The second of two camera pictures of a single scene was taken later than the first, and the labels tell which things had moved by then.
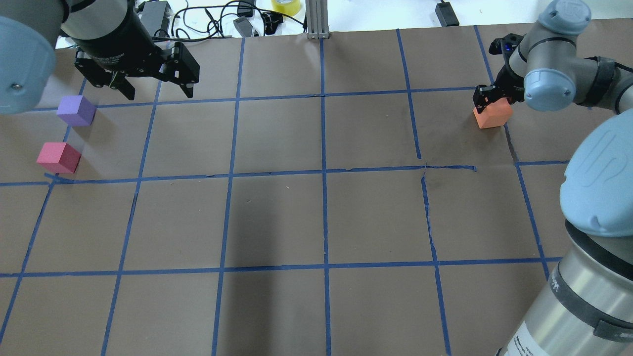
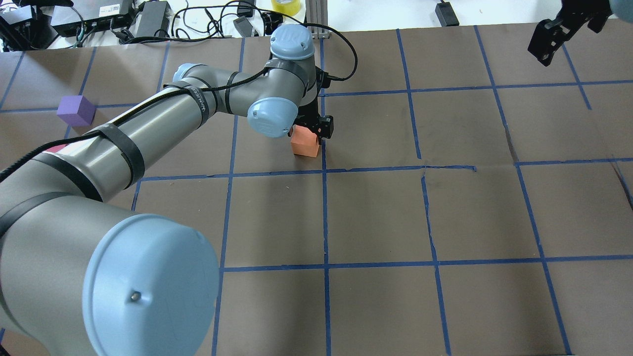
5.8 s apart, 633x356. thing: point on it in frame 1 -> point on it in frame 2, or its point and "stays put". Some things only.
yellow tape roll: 291,7 stays put
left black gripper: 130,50 -> 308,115
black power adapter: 155,14 stays put
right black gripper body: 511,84 -> 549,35
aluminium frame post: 316,12 stays put
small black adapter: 446,15 stays put
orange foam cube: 497,114 -> 303,142
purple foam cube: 76,111 stays put
